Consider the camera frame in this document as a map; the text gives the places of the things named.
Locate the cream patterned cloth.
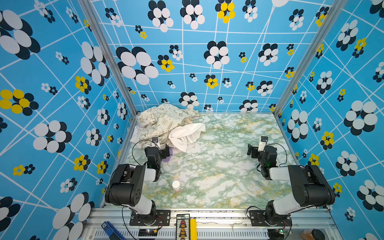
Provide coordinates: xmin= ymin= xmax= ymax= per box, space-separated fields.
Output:
xmin=130 ymin=104 xmax=200 ymax=148

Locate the purple cloth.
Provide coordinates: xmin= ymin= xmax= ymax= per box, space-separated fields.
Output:
xmin=165 ymin=147 xmax=173 ymax=159

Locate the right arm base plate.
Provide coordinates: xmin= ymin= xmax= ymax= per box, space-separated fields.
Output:
xmin=247 ymin=210 xmax=292 ymax=229

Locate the blue tool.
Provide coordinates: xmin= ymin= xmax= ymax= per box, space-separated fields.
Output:
xmin=101 ymin=221 xmax=126 ymax=240

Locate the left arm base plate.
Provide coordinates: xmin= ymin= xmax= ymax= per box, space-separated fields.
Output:
xmin=129 ymin=210 xmax=171 ymax=227

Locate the black button control box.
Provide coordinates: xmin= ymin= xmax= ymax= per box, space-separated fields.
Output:
xmin=176 ymin=214 xmax=191 ymax=240

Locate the brown object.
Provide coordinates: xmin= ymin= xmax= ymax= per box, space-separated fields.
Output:
xmin=300 ymin=230 xmax=314 ymax=240

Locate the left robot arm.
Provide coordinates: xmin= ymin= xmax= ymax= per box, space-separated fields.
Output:
xmin=105 ymin=144 xmax=171 ymax=226

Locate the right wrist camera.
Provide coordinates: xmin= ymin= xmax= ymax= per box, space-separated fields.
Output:
xmin=258 ymin=136 xmax=269 ymax=152

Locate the white pill bottle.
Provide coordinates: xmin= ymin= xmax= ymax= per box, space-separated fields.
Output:
xmin=172 ymin=180 xmax=181 ymax=193

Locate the small circuit board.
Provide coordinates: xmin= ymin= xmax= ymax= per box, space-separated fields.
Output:
xmin=138 ymin=229 xmax=158 ymax=237

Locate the white cloth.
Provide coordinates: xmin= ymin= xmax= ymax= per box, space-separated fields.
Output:
xmin=169 ymin=123 xmax=206 ymax=153

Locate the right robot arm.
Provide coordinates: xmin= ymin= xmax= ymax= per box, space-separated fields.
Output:
xmin=247 ymin=145 xmax=336 ymax=226

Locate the black round cap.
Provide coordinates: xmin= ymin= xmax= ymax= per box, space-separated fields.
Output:
xmin=311 ymin=229 xmax=325 ymax=240

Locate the aluminium front rail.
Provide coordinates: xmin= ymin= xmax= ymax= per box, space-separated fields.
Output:
xmin=81 ymin=208 xmax=342 ymax=240

